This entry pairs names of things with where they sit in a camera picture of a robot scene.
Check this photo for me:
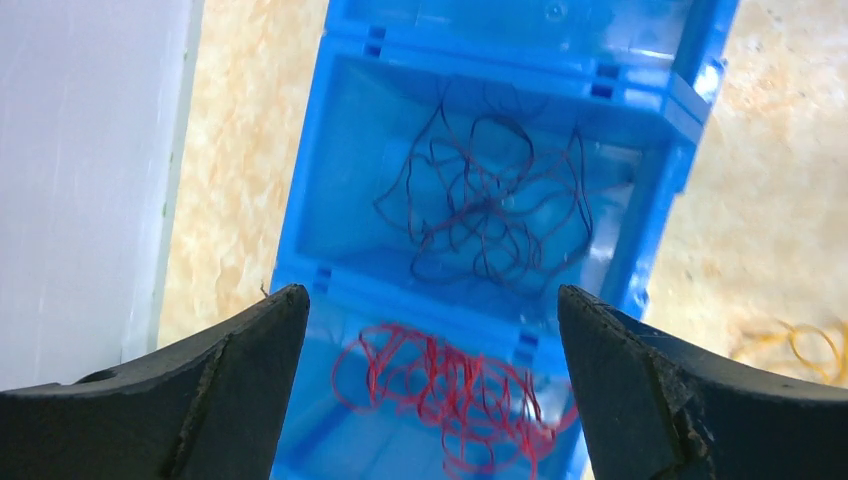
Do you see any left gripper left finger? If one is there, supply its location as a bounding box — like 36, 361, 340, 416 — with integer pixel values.
1, 284, 310, 479

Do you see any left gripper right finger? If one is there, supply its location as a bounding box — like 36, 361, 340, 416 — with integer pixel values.
558, 286, 847, 479

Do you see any colourful wire bundle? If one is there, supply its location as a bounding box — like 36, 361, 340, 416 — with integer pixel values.
728, 317, 848, 389

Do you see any red wire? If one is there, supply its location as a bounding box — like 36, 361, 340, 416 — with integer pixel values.
331, 323, 581, 480

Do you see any purple wire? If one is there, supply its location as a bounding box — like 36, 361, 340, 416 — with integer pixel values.
372, 79, 598, 296

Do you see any blue three-compartment plastic bin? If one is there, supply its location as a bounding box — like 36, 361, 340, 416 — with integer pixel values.
272, 1, 738, 479

